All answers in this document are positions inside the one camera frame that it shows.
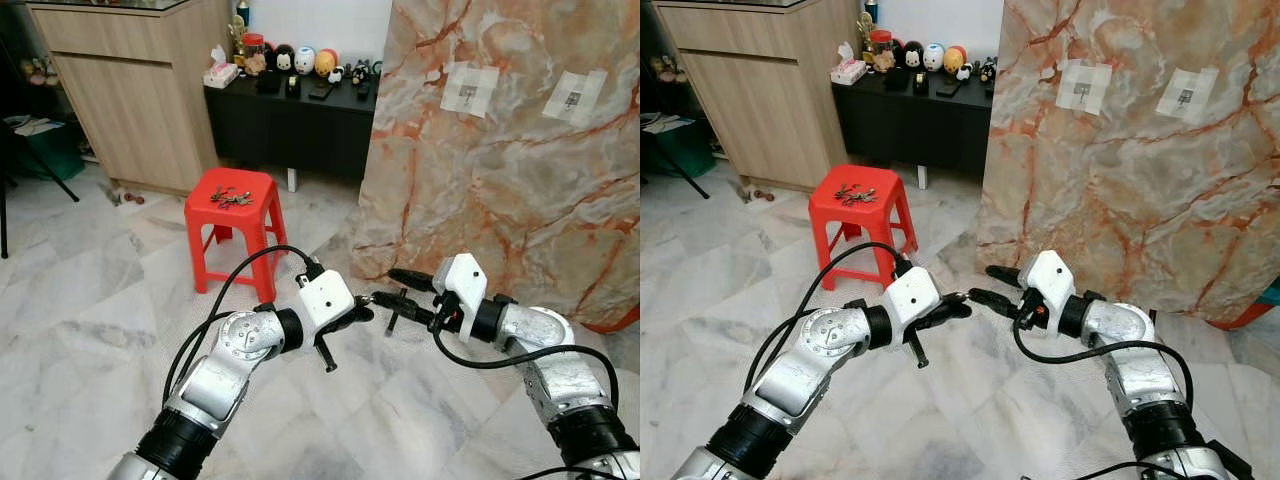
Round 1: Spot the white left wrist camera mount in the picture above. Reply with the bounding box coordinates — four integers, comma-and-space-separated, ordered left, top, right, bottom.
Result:
882, 265, 943, 334
296, 267, 357, 338

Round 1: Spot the white tissue box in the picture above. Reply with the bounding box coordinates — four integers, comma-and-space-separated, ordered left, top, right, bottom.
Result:
202, 44, 242, 90
829, 42, 869, 87

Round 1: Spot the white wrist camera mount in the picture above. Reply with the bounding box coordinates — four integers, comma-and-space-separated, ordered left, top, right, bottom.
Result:
882, 265, 943, 334
1018, 249, 1077, 313
296, 267, 357, 338
432, 252, 489, 317

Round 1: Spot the taped small metal hook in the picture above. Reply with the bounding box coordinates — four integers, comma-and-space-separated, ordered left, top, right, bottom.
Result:
541, 68, 609, 127
1154, 66, 1222, 126
1054, 59, 1114, 117
440, 62, 501, 120

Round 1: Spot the red plastic stool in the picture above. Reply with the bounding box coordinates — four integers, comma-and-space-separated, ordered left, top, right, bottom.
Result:
808, 163, 919, 293
183, 166, 289, 305

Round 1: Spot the black low console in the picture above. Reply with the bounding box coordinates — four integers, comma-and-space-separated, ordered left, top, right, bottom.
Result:
830, 70, 998, 189
203, 70, 383, 193

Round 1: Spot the light wooden cabinet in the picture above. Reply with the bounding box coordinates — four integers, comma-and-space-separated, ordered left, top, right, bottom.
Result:
652, 0, 863, 193
27, 0, 238, 197

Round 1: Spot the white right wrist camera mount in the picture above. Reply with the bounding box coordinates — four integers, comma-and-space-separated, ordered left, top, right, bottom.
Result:
432, 252, 489, 317
1018, 249, 1077, 313

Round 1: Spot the green plastic basin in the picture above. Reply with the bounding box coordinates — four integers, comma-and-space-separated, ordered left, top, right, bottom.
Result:
642, 112, 716, 179
12, 115, 88, 183

